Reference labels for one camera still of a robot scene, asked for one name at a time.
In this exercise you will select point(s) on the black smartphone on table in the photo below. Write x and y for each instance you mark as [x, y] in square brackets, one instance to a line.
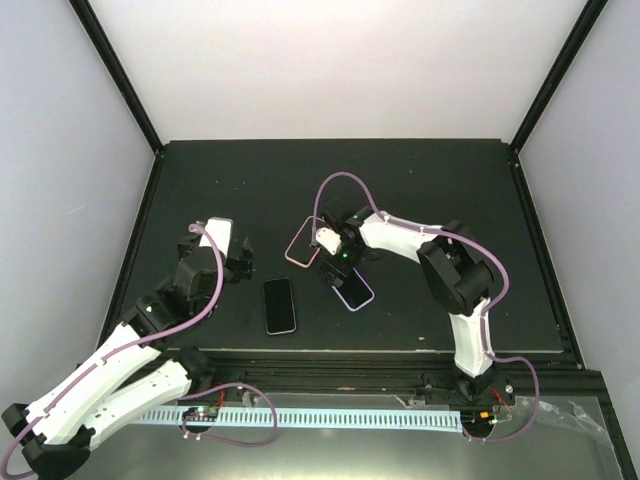
[280, 316]

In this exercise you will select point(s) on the controller circuit board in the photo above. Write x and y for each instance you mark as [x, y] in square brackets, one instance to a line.
[489, 417]
[206, 414]

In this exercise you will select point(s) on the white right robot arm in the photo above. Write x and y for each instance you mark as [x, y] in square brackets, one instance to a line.
[458, 275]

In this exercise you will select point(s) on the black frame post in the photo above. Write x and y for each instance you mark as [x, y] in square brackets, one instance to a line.
[101, 43]
[572, 45]

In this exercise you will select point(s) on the left controller circuit board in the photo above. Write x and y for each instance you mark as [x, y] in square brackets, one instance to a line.
[206, 414]

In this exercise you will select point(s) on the black right frame post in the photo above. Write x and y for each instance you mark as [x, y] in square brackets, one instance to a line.
[572, 45]

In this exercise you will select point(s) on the pink phone case with phone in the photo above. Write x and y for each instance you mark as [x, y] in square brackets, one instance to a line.
[300, 251]

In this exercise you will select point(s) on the white slotted cable duct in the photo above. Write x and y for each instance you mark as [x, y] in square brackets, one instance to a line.
[313, 418]

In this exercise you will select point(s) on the black left frame post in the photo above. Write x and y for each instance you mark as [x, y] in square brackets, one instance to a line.
[101, 43]

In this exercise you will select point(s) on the right controller circuit board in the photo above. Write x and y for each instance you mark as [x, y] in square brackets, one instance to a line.
[489, 417]

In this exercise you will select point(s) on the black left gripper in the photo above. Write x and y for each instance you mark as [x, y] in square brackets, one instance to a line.
[244, 270]

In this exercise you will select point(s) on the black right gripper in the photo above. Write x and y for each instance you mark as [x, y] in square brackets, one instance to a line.
[343, 269]

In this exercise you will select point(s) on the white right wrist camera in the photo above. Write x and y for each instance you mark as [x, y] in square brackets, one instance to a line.
[329, 240]

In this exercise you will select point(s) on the purple phone case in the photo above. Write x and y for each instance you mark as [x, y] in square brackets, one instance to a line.
[355, 293]

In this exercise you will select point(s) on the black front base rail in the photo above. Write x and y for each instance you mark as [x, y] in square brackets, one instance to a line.
[299, 371]

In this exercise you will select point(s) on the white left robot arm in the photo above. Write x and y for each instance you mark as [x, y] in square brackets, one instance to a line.
[58, 432]

